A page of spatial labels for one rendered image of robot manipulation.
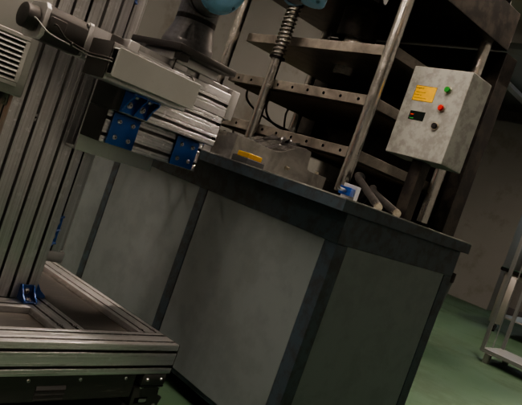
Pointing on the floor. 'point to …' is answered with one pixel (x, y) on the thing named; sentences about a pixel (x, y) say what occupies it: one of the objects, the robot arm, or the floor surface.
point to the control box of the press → (435, 126)
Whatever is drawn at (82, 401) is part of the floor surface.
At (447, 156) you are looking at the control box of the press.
